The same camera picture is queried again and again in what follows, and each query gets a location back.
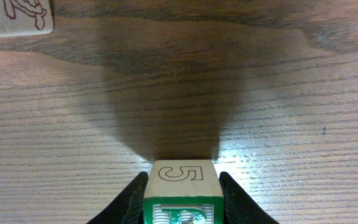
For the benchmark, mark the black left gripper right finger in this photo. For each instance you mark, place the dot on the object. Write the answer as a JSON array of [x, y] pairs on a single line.
[[239, 207]]

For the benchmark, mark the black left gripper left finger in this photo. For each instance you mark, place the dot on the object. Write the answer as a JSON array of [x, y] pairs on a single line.
[[127, 207]]

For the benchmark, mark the green R letter block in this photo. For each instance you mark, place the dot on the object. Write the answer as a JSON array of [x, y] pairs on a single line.
[[183, 191]]

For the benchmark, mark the block with red outline drawing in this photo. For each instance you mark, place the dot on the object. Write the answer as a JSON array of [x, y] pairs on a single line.
[[25, 17]]

